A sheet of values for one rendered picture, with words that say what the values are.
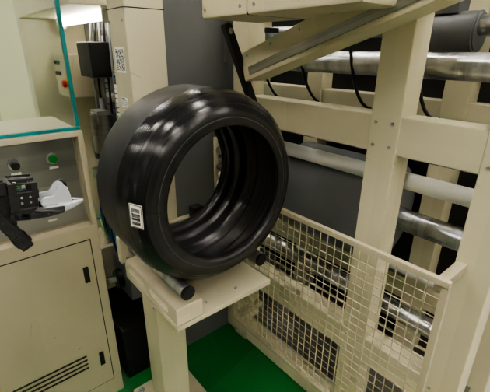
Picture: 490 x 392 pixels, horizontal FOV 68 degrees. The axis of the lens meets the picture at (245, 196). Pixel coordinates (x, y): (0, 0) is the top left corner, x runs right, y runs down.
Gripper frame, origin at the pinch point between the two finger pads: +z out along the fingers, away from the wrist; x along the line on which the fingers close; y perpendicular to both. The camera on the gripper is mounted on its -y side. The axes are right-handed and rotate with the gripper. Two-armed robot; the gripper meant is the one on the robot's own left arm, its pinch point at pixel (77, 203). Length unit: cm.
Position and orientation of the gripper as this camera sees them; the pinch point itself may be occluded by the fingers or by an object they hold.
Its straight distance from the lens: 93.8
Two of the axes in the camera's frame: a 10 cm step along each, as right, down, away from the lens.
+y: 0.9, -9.5, -3.1
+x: -6.5, -2.9, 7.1
